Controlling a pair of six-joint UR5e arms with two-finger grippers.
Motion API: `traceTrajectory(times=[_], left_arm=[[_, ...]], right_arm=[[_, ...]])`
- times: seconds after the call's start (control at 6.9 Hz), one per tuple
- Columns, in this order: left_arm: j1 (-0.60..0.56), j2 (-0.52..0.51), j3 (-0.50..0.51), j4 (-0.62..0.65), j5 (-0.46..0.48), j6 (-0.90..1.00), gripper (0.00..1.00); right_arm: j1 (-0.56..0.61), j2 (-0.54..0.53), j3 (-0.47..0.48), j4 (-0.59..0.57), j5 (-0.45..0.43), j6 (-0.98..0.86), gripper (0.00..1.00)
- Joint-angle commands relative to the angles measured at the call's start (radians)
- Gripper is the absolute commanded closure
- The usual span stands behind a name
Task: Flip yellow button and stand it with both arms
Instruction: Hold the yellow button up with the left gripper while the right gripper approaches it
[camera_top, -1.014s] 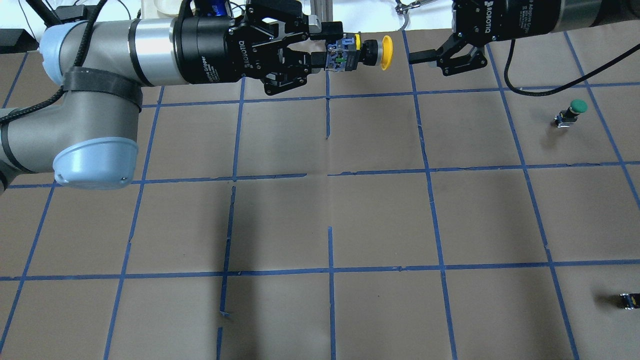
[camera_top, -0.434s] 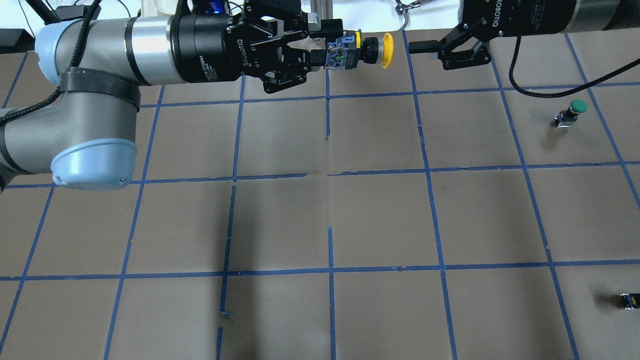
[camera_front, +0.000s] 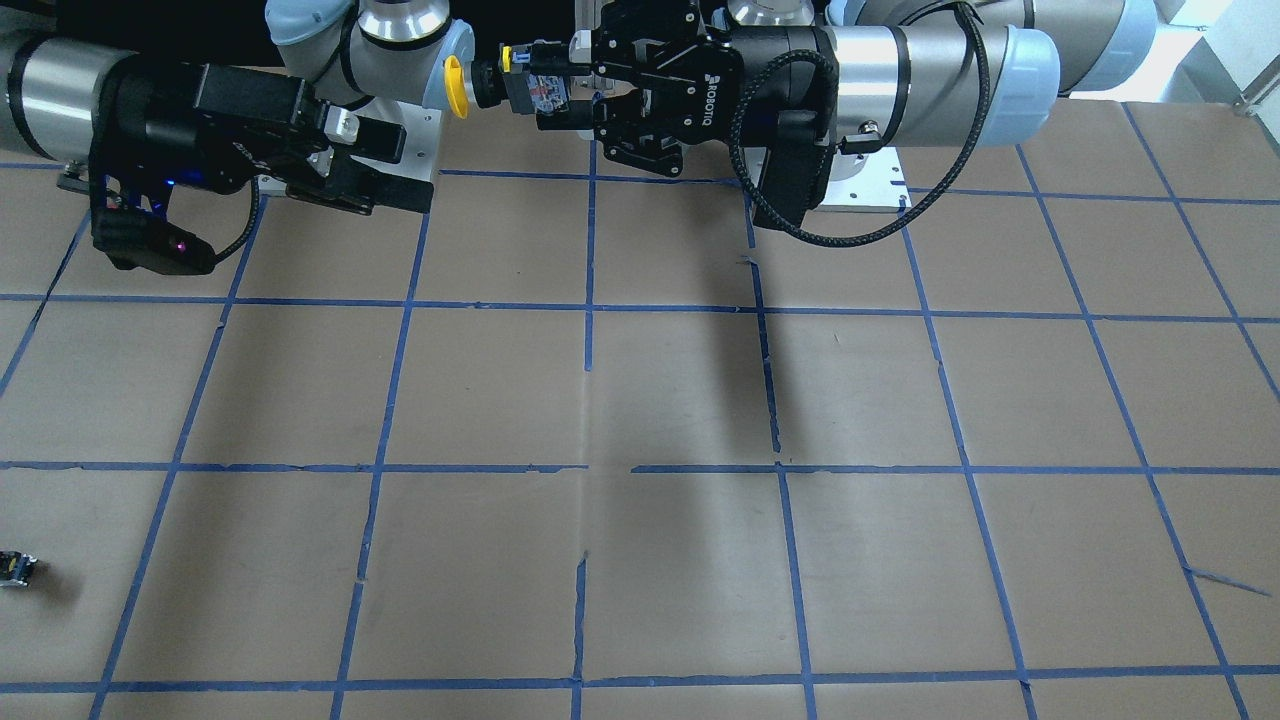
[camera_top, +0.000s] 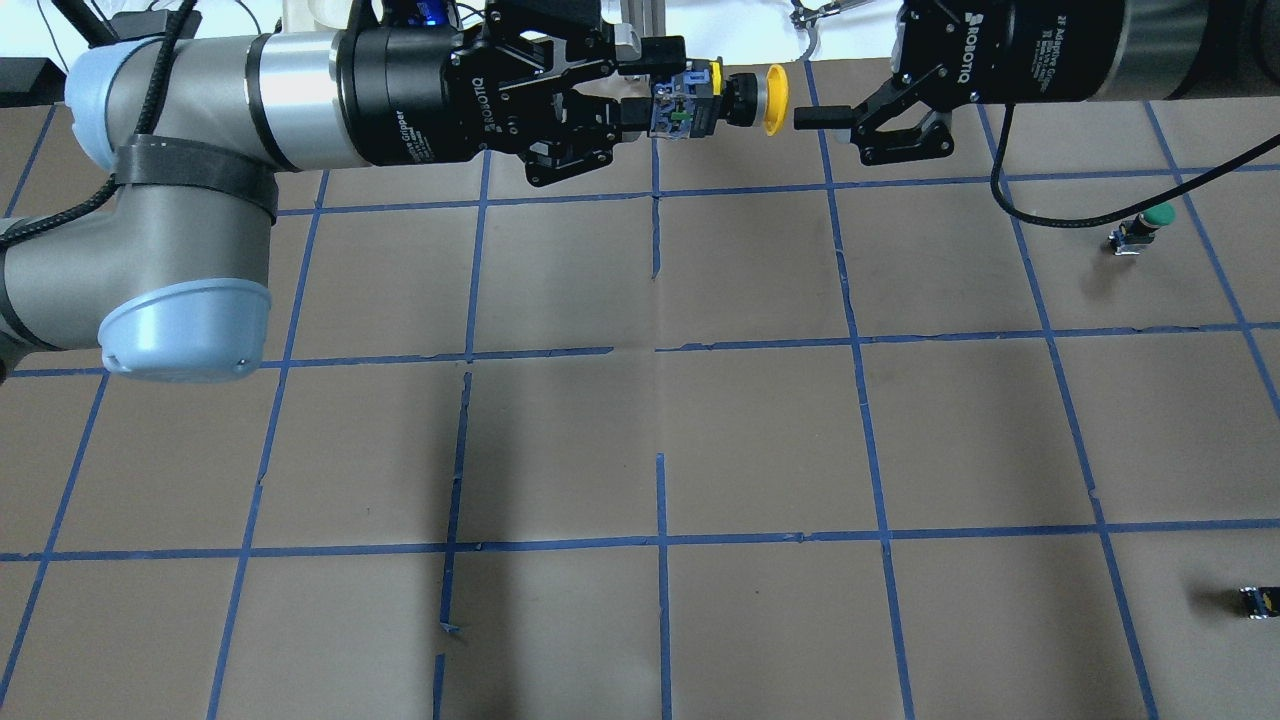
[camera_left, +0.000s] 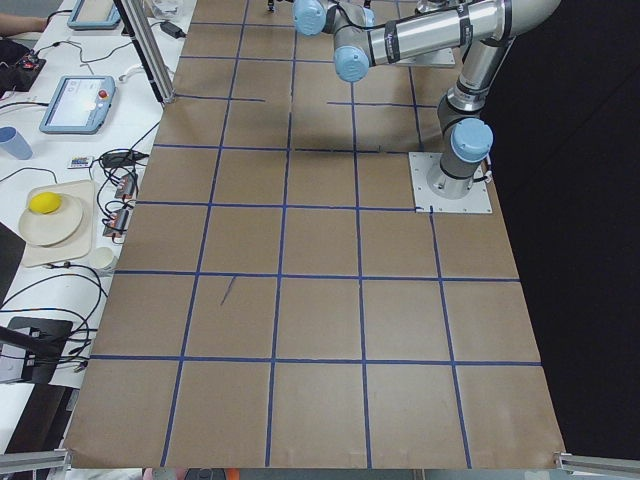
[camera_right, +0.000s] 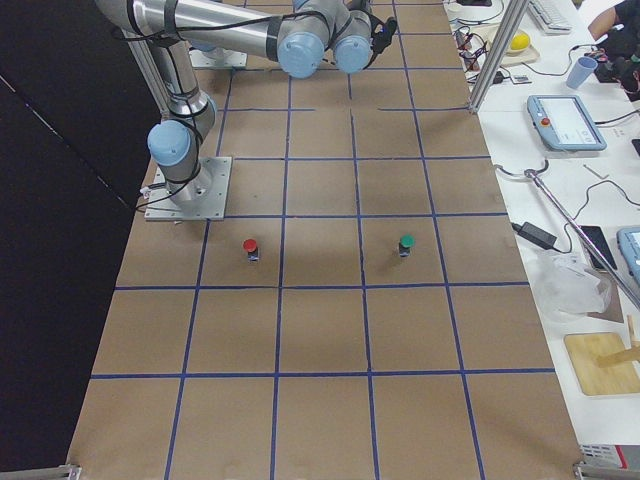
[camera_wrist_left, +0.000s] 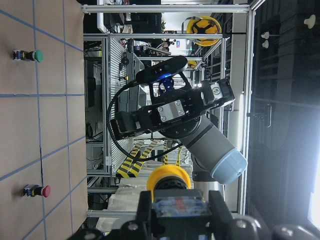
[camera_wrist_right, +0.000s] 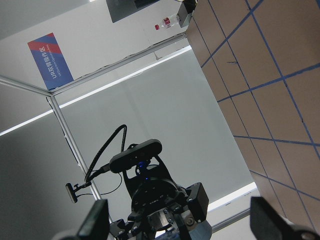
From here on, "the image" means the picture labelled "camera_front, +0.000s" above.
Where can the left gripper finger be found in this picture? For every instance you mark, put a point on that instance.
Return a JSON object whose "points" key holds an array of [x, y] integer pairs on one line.
{"points": [[564, 114], [572, 56]]}

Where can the yellow push button switch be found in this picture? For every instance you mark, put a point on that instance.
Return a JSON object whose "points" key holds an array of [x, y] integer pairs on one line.
{"points": [[487, 83]]}

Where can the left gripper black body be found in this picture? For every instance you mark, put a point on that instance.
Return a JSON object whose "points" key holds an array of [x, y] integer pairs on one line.
{"points": [[768, 70]]}

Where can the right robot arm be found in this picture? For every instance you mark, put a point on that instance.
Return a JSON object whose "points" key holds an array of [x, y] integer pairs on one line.
{"points": [[338, 101]]}

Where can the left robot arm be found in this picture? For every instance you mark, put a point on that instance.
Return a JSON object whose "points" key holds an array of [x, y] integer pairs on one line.
{"points": [[859, 76]]}

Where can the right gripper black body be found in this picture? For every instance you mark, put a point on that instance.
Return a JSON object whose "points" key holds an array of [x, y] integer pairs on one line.
{"points": [[165, 128]]}

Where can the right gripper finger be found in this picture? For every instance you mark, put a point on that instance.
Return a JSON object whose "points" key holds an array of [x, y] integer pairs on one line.
{"points": [[363, 193], [365, 137]]}

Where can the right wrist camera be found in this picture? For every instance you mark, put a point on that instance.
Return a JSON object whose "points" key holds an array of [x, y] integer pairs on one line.
{"points": [[134, 239]]}

